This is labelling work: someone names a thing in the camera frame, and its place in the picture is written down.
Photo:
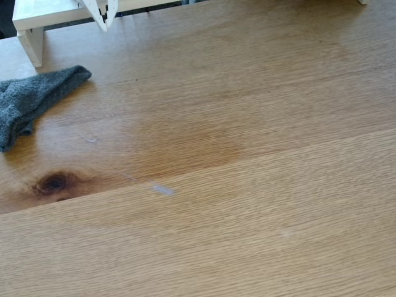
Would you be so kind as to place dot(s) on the grey terry cloth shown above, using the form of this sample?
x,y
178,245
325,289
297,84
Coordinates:
x,y
31,96

